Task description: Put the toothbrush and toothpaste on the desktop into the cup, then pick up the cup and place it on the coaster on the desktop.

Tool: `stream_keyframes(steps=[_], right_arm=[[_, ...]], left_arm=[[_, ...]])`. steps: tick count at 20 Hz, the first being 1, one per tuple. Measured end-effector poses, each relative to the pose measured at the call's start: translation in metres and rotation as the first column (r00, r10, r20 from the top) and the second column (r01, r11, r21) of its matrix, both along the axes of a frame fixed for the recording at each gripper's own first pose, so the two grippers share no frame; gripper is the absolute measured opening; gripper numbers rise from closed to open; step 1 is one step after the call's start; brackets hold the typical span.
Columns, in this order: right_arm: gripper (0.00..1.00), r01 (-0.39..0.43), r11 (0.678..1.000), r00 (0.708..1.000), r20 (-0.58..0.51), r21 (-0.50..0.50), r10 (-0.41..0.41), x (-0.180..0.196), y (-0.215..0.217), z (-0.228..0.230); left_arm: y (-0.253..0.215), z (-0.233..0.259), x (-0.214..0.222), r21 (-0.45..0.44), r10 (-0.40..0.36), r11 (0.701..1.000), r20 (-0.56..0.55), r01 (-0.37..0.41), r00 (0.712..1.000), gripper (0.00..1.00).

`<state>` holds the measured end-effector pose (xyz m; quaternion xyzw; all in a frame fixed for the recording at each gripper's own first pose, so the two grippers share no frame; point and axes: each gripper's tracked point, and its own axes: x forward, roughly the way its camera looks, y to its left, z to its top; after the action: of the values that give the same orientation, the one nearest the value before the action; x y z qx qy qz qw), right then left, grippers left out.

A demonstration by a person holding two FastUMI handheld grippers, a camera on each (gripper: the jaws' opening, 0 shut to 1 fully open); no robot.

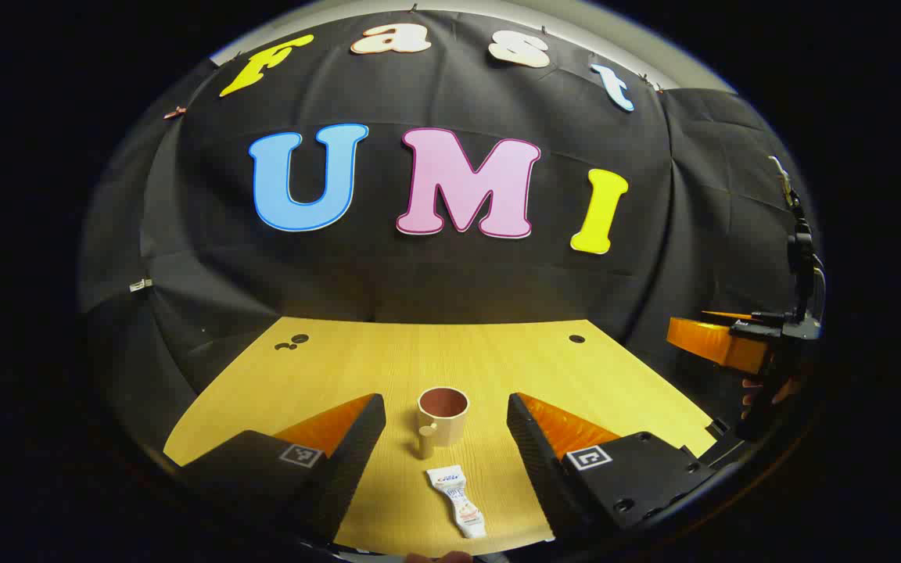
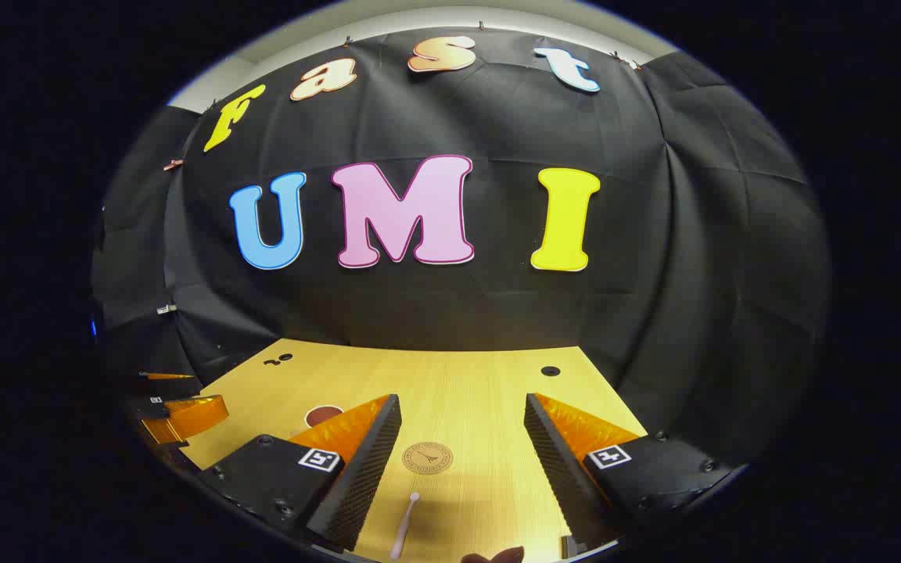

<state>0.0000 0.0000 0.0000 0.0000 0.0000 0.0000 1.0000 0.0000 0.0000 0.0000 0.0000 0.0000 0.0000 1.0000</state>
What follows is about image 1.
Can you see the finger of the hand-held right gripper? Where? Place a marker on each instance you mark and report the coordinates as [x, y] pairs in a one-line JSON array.
[[712, 340]]

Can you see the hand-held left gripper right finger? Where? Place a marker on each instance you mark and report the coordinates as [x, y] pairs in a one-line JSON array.
[[533, 453]]

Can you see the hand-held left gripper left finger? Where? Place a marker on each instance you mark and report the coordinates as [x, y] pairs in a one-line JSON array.
[[357, 453]]

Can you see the beige cup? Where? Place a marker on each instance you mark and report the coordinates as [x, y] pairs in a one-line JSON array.
[[450, 430]]

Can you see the white toothpaste tube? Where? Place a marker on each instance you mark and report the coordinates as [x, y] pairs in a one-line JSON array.
[[458, 496]]

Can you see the wooden desktop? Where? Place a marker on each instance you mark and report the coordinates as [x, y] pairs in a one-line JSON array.
[[341, 367]]

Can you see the black backdrop cloth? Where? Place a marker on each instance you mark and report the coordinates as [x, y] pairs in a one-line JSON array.
[[450, 281]]

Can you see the silver metal clip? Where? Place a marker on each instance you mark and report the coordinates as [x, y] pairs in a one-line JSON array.
[[140, 285]]

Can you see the copper metal clip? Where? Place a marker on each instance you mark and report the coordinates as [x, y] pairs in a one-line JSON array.
[[174, 112]]

